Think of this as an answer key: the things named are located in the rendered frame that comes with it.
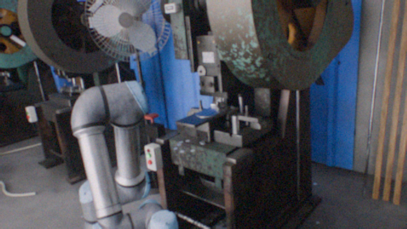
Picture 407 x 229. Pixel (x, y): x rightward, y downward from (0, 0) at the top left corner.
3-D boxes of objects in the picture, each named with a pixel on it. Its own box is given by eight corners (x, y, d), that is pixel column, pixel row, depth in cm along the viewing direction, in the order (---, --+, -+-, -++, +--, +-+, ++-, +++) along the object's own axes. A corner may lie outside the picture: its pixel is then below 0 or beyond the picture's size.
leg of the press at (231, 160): (246, 290, 149) (235, 108, 124) (227, 278, 157) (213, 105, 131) (321, 201, 213) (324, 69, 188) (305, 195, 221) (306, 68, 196)
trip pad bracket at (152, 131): (160, 158, 177) (156, 125, 172) (149, 154, 184) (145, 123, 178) (168, 154, 182) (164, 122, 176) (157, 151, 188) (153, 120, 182)
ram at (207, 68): (217, 94, 154) (212, 32, 146) (194, 92, 164) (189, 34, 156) (237, 87, 166) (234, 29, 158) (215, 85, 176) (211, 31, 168)
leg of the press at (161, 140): (169, 245, 184) (149, 96, 159) (157, 237, 192) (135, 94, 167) (254, 180, 249) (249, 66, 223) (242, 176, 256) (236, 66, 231)
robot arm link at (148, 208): (125, 205, 100) (134, 222, 91) (157, 194, 105) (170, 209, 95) (128, 226, 102) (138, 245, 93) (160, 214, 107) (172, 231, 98)
